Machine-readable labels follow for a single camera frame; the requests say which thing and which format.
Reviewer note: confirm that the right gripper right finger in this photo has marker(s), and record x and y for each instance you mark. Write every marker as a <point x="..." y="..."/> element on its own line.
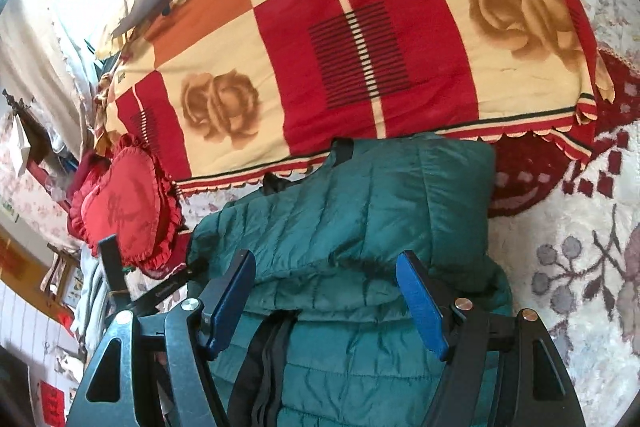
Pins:
<point x="532" y="386"/>

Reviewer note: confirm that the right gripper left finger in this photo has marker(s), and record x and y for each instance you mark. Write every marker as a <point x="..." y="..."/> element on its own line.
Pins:
<point x="120" y="386"/>

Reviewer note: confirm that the green puffer jacket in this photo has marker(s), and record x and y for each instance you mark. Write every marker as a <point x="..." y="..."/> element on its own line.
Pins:
<point x="325" y="338"/>

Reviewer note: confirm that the red heart-shaped pillow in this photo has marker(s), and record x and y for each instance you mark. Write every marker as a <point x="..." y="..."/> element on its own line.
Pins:
<point x="129" y="196"/>

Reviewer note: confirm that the white floral plush blanket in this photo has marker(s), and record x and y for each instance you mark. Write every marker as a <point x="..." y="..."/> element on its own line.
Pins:
<point x="567" y="235"/>

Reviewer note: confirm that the white fringed curtain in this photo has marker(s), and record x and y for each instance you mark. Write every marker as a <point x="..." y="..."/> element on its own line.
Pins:
<point x="65" y="6"/>

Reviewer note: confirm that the red cream rose blanket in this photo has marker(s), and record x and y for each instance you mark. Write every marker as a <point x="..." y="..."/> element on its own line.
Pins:
<point x="225" y="90"/>

